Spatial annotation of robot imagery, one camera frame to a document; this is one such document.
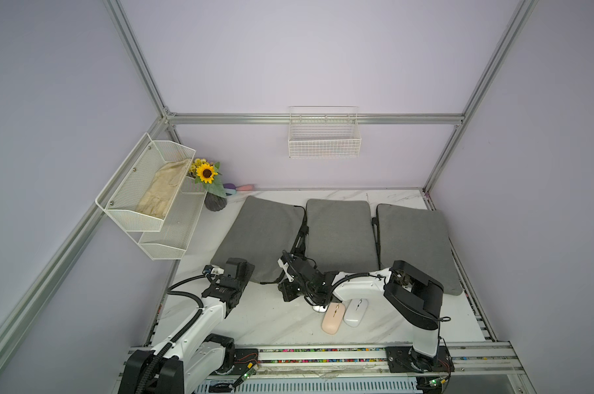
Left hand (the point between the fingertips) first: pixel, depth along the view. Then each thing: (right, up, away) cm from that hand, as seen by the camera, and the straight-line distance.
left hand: (244, 275), depth 88 cm
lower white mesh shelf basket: (-28, +12, +2) cm, 30 cm away
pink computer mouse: (+32, -12, -8) cm, 35 cm away
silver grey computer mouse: (+28, -10, -5) cm, 30 cm away
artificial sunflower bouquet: (-17, +39, +7) cm, 43 cm away
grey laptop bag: (+4, +15, +13) cm, 20 cm away
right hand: (+14, -5, -1) cm, 15 cm away
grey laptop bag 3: (+69, +12, +10) cm, 71 cm away
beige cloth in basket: (-26, +29, -10) cm, 40 cm away
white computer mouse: (+40, -11, -6) cm, 42 cm away
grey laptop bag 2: (+37, +13, +11) cm, 41 cm away
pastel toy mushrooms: (-14, +35, +31) cm, 49 cm away
